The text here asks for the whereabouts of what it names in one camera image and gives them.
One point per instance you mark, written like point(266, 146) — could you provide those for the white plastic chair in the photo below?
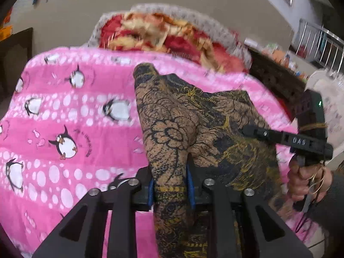
point(331, 90)

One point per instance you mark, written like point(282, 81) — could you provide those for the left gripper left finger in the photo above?
point(100, 217)

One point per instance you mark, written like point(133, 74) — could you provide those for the brown gold batik cloth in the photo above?
point(180, 120)

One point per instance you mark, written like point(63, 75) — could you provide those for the orange basket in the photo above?
point(6, 32)

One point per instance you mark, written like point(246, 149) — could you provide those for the right hand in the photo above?
point(299, 177)

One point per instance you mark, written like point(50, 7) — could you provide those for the dark sleeve forearm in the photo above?
point(328, 213)

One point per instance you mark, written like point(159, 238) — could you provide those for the metal railing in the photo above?
point(319, 46)

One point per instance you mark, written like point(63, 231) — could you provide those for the red gold floral blanket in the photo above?
point(158, 32)

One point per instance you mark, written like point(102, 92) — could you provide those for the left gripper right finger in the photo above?
point(241, 224)

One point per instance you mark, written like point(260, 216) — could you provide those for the pink penguin blanket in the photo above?
point(72, 124)

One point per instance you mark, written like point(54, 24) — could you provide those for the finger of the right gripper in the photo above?
point(262, 134)

